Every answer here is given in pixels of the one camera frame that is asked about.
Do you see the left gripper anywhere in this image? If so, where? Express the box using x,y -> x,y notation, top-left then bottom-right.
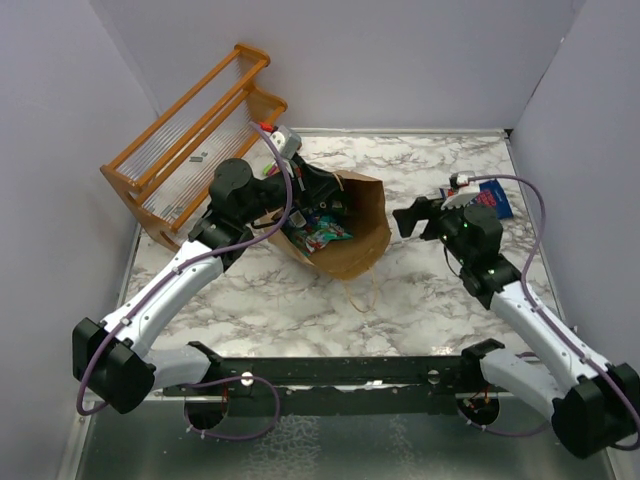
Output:
240,151 -> 345,226

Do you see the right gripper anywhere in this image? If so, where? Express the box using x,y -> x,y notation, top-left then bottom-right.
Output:
393,194 -> 471,265

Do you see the brown paper bag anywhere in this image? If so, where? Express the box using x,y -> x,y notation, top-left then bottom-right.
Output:
267,169 -> 394,314

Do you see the dark blue chilli snack bag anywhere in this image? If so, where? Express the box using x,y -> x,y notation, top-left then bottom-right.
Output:
440,179 -> 513,220

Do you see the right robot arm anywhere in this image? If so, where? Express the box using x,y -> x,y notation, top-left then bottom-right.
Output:
393,197 -> 639,459

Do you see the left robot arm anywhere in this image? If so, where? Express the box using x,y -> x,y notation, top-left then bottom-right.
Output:
71,155 -> 344,416

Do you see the green red snack bag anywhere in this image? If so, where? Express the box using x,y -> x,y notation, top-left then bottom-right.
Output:
288,215 -> 353,257

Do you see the orange wooden rack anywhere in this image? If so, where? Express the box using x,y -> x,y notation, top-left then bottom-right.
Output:
100,43 -> 288,251

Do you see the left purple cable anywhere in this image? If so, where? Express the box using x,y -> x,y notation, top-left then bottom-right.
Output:
74,121 -> 296,441

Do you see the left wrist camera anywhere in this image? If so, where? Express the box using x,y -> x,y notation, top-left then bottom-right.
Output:
270,125 -> 302,160

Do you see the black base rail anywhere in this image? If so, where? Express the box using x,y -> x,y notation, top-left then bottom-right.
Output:
163,342 -> 488,416

